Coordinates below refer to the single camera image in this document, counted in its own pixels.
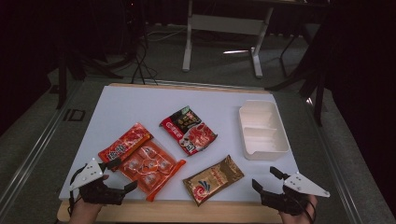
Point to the white metal desk frame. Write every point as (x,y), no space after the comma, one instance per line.
(227,24)

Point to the black stand legs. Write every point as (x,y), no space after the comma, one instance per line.
(62,77)

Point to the person's right hand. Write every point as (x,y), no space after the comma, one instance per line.
(295,219)

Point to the white plastic divided box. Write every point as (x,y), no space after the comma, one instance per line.
(264,137)

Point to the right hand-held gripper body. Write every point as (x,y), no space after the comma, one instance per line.
(302,185)

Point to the black chair legs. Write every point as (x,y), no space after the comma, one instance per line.
(319,93)

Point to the black floor bracket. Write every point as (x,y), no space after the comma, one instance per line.
(74,115)

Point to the gold seasoning packet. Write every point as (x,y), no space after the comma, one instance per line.
(211,180)

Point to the metal floor rail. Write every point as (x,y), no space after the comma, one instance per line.
(333,161)
(34,149)

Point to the person's left hand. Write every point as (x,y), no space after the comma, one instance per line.
(84,213)

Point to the red and black seasoning packet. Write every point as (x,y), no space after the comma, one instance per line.
(186,130)

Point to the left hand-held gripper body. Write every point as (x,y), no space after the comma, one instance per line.
(88,174)

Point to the white paper sheet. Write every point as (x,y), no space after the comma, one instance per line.
(130,105)

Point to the orange clear-window seasoning packet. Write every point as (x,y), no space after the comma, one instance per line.
(149,165)

